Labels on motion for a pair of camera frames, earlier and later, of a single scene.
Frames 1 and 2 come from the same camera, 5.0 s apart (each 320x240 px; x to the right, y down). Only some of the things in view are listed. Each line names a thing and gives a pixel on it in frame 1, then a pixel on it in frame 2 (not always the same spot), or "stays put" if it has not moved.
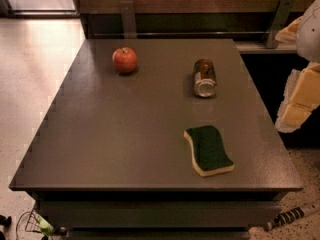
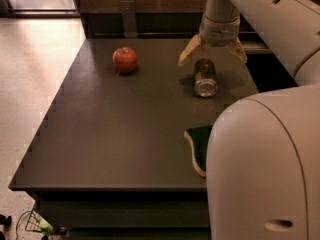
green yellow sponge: x=208 y=153 stays put
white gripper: x=310 y=34 to x=220 y=33
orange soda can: x=205 y=77 stays put
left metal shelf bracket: x=128 y=19 stays put
